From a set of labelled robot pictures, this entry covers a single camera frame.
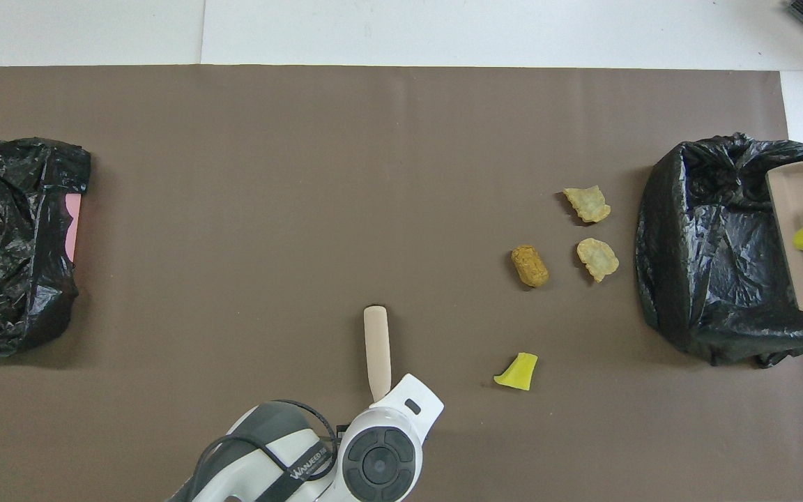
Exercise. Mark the beige hand brush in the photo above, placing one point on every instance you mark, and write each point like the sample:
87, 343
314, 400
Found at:
377, 348

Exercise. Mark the brown cork cylinder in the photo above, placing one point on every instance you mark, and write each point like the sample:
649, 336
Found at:
530, 266

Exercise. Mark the beige sponge piece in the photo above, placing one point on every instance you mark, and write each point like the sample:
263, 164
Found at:
588, 204
598, 259

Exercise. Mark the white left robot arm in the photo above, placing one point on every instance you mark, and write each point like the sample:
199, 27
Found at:
380, 460

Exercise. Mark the pink bin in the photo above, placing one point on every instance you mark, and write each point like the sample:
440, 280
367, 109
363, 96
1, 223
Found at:
72, 223

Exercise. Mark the brown table mat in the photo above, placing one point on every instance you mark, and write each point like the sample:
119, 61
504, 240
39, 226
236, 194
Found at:
401, 104

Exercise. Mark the yellow wedge sponge piece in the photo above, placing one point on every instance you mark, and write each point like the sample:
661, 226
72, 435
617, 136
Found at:
518, 373

